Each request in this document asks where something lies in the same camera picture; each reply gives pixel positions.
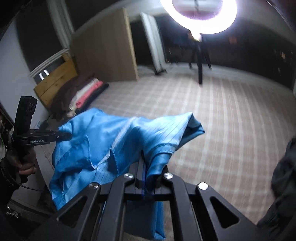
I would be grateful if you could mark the brown folded garment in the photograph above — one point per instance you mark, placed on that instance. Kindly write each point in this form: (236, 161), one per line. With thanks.
(61, 101)

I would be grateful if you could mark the black crumpled garment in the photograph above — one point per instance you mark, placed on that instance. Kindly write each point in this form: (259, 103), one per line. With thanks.
(282, 210)

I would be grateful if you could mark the blue shiny jacket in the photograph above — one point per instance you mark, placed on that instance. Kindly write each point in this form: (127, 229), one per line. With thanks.
(104, 146)

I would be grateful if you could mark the pink folded garment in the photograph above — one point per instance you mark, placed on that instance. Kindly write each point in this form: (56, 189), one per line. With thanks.
(87, 91)

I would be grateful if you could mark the navy folded garment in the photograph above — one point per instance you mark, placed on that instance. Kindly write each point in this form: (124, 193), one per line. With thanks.
(91, 98)

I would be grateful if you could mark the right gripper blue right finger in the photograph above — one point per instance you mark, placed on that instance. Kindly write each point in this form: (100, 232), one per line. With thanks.
(159, 188)

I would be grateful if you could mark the orange wooden board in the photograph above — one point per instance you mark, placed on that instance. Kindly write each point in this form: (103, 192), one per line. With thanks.
(49, 87)

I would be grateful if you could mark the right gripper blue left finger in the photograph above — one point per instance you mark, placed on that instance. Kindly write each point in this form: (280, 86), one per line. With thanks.
(140, 177)

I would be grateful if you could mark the light wooden board panel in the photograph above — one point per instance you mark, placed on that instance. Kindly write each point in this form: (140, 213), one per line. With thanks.
(106, 49)

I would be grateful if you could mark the black tripod stand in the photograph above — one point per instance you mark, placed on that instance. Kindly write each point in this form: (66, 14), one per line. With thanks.
(200, 53)

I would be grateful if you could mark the plaid woven table cloth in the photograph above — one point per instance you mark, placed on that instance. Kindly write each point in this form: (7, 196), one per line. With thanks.
(219, 158)

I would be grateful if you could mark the person's left hand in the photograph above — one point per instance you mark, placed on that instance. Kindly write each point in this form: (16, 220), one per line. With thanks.
(23, 161)

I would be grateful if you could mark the white folded garment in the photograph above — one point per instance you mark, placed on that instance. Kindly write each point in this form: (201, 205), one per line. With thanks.
(72, 105)

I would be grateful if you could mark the white ring light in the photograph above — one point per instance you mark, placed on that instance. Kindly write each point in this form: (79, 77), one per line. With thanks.
(202, 17)

